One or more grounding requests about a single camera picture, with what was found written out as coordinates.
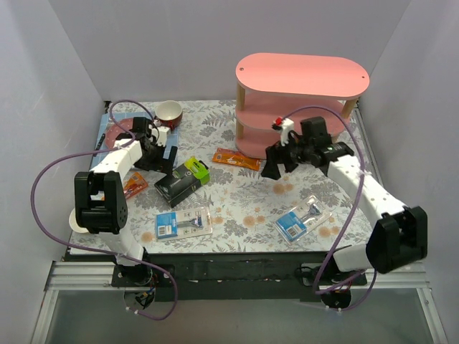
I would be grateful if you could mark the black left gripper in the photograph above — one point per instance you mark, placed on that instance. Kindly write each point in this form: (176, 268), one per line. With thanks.
(155, 158)

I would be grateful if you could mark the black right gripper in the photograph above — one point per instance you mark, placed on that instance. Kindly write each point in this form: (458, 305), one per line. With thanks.
(283, 154)

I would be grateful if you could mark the black green Gillette razor box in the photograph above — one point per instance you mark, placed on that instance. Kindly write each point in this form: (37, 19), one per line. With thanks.
(184, 181)

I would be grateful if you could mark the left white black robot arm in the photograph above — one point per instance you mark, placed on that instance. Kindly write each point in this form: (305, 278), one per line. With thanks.
(100, 203)

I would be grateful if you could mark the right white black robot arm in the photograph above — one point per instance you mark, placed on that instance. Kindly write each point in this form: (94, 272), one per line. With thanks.
(399, 235)

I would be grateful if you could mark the pink three-tier shelf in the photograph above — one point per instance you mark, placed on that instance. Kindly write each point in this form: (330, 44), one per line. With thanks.
(274, 85)

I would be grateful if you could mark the orange small razor packet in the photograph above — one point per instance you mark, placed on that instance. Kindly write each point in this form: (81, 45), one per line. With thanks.
(134, 185)

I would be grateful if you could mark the red cup white inside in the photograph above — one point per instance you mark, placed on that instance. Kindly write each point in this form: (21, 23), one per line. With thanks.
(169, 113)

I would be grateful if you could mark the orange long snack packet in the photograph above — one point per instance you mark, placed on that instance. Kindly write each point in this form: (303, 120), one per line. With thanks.
(235, 158)

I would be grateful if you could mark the right blue razor blister pack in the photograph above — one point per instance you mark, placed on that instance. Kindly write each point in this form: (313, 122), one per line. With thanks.
(302, 219)

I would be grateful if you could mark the blue razor blister pack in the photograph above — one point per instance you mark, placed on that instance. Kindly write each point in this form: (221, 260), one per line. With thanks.
(183, 224)
(302, 219)

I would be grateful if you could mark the pink dotted plate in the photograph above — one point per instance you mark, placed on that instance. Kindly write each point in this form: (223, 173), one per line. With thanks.
(114, 131)

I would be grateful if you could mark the floral tablecloth mat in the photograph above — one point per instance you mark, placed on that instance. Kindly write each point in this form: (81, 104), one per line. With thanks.
(242, 204)

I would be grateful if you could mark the left blue razor blister pack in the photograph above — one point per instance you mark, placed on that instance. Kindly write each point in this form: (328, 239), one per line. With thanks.
(183, 224)

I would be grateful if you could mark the blue checkered placemat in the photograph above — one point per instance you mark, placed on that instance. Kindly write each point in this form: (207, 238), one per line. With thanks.
(172, 140)

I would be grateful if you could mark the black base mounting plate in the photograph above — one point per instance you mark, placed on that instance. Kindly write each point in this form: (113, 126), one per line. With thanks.
(240, 276)

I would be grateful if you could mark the white ceramic bowl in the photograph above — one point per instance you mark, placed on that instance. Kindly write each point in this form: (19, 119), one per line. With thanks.
(74, 225)

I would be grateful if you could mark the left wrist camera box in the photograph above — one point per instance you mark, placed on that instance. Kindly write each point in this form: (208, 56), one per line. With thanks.
(159, 134)

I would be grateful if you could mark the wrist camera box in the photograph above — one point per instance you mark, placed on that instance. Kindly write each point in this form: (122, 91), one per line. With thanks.
(159, 134)
(284, 126)

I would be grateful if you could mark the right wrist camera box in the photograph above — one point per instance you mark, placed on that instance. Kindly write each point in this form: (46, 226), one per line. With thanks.
(284, 126)

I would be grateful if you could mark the black handled fork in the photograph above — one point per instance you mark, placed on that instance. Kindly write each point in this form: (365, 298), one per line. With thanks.
(100, 142)

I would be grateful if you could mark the aluminium frame rail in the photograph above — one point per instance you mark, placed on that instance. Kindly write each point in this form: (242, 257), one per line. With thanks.
(240, 302)

